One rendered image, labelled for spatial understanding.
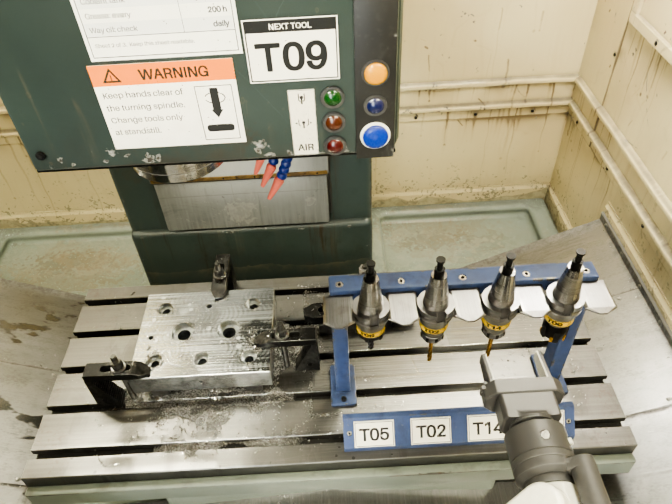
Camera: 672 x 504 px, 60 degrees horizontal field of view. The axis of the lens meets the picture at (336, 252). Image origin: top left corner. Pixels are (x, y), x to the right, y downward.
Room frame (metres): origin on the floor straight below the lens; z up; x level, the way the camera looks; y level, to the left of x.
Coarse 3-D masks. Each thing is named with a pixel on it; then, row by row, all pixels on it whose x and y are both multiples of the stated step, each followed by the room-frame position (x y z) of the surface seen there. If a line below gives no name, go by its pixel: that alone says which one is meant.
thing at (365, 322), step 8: (384, 296) 0.66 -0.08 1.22; (352, 304) 0.65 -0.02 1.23; (384, 304) 0.64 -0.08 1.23; (360, 312) 0.63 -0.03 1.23; (384, 312) 0.63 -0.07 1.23; (360, 320) 0.62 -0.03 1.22; (368, 320) 0.61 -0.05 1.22; (376, 320) 0.62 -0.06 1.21; (384, 320) 0.62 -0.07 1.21; (368, 328) 0.61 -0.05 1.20
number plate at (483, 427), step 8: (472, 416) 0.58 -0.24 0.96; (480, 416) 0.58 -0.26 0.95; (488, 416) 0.58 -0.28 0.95; (472, 424) 0.57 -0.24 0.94; (480, 424) 0.57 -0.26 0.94; (488, 424) 0.57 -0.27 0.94; (496, 424) 0.57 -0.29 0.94; (472, 432) 0.56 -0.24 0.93; (480, 432) 0.56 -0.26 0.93; (488, 432) 0.56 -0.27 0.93; (496, 432) 0.56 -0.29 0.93; (472, 440) 0.55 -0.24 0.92; (480, 440) 0.55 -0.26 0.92; (488, 440) 0.55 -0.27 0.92
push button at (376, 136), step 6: (372, 126) 0.59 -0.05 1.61; (378, 126) 0.59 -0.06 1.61; (366, 132) 0.58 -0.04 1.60; (372, 132) 0.58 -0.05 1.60; (378, 132) 0.58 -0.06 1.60; (384, 132) 0.58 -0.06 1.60; (366, 138) 0.58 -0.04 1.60; (372, 138) 0.58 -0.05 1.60; (378, 138) 0.58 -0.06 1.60; (384, 138) 0.58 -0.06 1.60; (366, 144) 0.58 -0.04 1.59; (372, 144) 0.58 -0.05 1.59; (378, 144) 0.58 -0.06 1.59; (384, 144) 0.58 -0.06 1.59
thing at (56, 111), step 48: (0, 0) 0.59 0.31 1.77; (48, 0) 0.59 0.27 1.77; (240, 0) 0.59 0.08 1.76; (288, 0) 0.59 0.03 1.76; (336, 0) 0.59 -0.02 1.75; (0, 48) 0.59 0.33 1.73; (48, 48) 0.59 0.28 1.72; (0, 96) 0.59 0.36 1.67; (48, 96) 0.59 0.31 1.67; (96, 96) 0.59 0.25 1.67; (240, 96) 0.59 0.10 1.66; (48, 144) 0.59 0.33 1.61; (96, 144) 0.59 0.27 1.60; (240, 144) 0.59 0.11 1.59; (288, 144) 0.59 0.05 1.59
